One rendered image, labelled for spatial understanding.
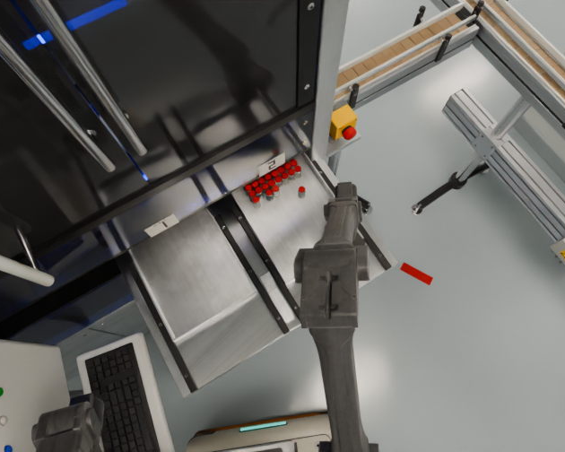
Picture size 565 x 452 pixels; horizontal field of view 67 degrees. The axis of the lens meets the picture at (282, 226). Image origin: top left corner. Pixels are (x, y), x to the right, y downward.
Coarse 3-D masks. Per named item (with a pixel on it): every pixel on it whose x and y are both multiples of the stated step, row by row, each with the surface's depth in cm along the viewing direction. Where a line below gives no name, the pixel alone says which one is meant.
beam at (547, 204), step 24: (456, 96) 180; (456, 120) 184; (480, 120) 174; (480, 144) 178; (504, 144) 171; (504, 168) 173; (528, 168) 167; (528, 192) 168; (552, 192) 163; (552, 216) 163
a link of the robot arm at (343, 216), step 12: (336, 204) 92; (348, 204) 91; (336, 216) 82; (348, 216) 82; (336, 228) 74; (348, 228) 75; (324, 240) 68; (336, 240) 67; (348, 240) 66; (300, 252) 66; (360, 252) 63; (300, 264) 62; (360, 264) 60; (300, 276) 62; (360, 276) 60
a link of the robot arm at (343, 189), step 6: (336, 186) 108; (342, 186) 105; (348, 186) 105; (354, 186) 107; (336, 192) 108; (342, 192) 105; (348, 192) 104; (354, 192) 107; (324, 204) 99; (360, 204) 97; (324, 210) 98; (360, 210) 97; (360, 216) 98
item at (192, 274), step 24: (192, 216) 128; (168, 240) 126; (192, 240) 125; (216, 240) 125; (144, 264) 123; (168, 264) 123; (192, 264) 123; (216, 264) 123; (240, 264) 119; (168, 288) 121; (192, 288) 121; (216, 288) 120; (240, 288) 120; (168, 312) 119; (192, 312) 118; (216, 312) 118
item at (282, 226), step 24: (312, 168) 130; (240, 192) 130; (288, 192) 130; (312, 192) 130; (264, 216) 127; (288, 216) 127; (312, 216) 127; (264, 240) 125; (288, 240) 125; (312, 240) 124; (288, 264) 122
